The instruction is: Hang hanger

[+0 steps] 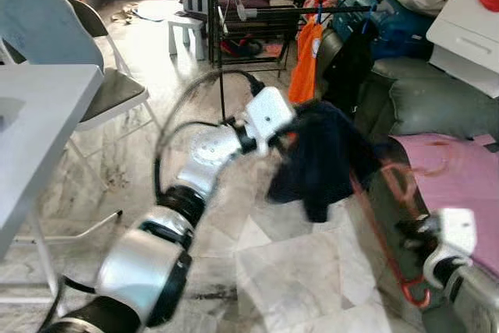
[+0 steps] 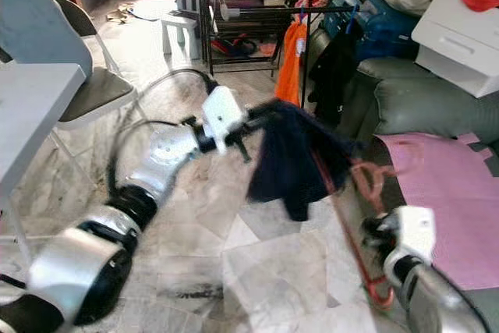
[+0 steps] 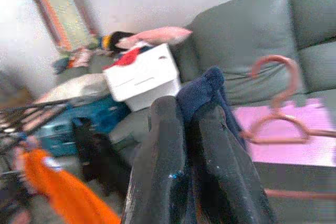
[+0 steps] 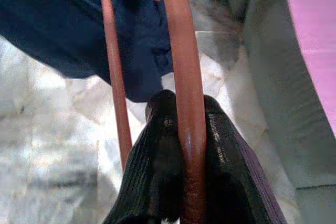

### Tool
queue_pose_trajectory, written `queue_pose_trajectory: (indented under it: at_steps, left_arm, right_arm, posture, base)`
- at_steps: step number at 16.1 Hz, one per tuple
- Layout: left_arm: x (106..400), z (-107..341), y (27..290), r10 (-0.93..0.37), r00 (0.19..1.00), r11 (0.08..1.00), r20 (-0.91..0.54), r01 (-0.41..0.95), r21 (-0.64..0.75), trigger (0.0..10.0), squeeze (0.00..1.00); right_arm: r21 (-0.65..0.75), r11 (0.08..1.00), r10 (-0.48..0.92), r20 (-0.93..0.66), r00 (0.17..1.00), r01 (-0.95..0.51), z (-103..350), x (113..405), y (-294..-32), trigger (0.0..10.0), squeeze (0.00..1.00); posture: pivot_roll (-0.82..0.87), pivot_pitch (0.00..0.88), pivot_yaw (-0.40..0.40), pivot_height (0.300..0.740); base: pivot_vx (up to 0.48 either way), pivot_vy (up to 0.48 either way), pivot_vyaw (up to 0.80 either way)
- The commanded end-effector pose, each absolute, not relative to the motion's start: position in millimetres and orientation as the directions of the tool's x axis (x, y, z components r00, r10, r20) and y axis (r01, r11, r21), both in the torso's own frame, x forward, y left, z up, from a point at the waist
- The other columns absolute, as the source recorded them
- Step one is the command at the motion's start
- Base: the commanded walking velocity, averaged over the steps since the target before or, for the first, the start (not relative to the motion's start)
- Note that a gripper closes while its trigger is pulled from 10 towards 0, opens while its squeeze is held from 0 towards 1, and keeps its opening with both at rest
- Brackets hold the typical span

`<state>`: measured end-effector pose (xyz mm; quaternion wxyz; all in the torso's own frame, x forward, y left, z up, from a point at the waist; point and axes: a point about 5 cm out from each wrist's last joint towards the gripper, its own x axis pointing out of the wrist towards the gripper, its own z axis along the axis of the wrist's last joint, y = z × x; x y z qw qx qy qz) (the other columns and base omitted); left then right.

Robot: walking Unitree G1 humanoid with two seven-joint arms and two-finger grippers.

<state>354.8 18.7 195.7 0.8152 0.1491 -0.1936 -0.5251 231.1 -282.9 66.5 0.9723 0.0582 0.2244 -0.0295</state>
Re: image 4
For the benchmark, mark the navy blue garment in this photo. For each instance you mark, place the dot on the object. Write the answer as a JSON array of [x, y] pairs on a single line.
[[52, 11]]

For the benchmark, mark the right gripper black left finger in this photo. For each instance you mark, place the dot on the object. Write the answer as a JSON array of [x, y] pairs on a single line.
[[155, 161]]

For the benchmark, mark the red plastic clothes hanger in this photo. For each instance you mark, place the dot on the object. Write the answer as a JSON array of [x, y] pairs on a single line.
[[189, 77]]

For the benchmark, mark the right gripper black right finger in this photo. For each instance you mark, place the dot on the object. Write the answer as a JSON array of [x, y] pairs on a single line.
[[231, 176]]

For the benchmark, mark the pink mat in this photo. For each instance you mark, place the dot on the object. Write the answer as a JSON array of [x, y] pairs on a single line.
[[315, 24]]

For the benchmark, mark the grey green sofa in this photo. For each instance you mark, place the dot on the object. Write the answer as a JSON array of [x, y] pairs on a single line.
[[275, 77]]

